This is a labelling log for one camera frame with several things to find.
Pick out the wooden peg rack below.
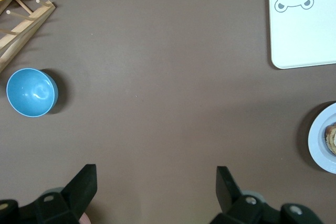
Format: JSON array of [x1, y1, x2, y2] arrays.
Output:
[[0, 0, 56, 74]]

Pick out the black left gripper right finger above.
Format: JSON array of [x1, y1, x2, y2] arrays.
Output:
[[209, 166, 323, 224]]

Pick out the white round plate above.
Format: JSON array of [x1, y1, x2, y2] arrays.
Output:
[[308, 102, 336, 174]]

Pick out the blue bowl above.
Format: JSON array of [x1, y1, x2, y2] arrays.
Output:
[[6, 68, 59, 118]]

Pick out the pink bowl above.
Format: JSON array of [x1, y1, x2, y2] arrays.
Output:
[[79, 212, 92, 224]]

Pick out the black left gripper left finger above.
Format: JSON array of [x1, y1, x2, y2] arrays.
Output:
[[0, 164, 98, 224]]

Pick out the brown bread slice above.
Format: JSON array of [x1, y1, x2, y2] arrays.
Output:
[[324, 121, 336, 155]]

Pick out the cream bear print tray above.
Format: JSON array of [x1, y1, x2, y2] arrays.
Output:
[[268, 0, 336, 70]]

